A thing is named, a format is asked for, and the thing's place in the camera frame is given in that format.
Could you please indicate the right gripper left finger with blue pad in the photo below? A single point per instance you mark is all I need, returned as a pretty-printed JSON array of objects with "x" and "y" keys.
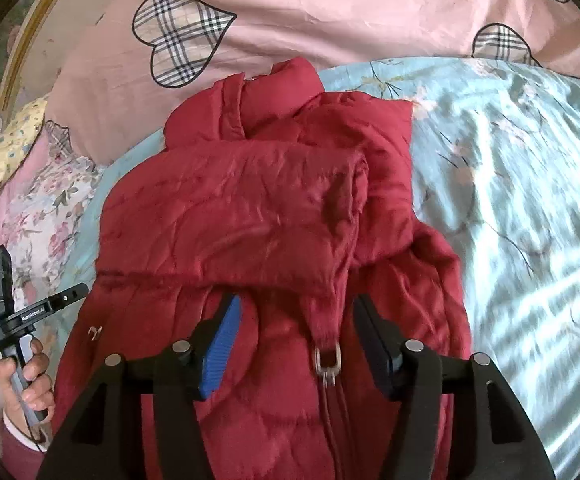
[{"x": 186, "y": 373}]

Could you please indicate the white pink floral pillow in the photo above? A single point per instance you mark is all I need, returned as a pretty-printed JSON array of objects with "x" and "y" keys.
[{"x": 40, "y": 215}]

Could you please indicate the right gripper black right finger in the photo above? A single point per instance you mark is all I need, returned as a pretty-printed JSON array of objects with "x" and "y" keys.
[{"x": 409, "y": 374}]

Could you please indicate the maroon left sleeve forearm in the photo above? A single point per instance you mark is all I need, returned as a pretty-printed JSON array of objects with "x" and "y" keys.
[{"x": 23, "y": 455}]

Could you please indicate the red quilted puffer jacket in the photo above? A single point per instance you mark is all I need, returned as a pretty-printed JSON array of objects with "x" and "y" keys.
[{"x": 297, "y": 199}]

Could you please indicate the gold framed wall picture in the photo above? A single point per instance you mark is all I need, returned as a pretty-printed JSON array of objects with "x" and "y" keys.
[{"x": 19, "y": 27}]

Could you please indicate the light blue floral bed sheet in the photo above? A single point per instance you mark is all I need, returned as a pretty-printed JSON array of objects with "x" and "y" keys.
[{"x": 495, "y": 158}]

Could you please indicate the pink quilt with plaid hearts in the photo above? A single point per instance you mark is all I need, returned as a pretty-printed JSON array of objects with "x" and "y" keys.
[{"x": 144, "y": 57}]

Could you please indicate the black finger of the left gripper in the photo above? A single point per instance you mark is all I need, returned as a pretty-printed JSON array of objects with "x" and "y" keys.
[{"x": 68, "y": 296}]

